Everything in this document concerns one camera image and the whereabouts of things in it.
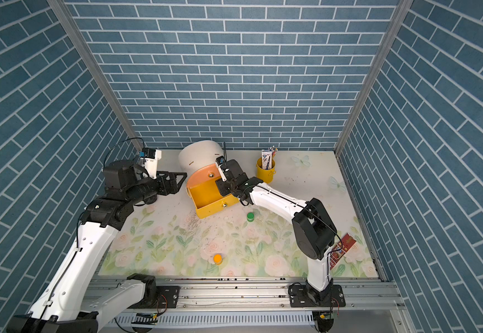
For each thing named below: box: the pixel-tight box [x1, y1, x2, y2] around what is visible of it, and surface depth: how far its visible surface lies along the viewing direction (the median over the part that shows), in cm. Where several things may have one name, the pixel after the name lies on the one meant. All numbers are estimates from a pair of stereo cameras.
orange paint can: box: [213, 253, 223, 266], surface depth 83 cm
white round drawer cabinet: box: [178, 140, 225, 186], surface depth 92 cm
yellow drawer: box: [187, 180, 240, 220], surface depth 84 cm
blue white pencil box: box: [261, 149, 273, 170], surface depth 101 cm
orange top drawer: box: [185, 163, 221, 191], surface depth 83 cm
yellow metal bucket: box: [255, 157, 277, 184], surface depth 104 cm
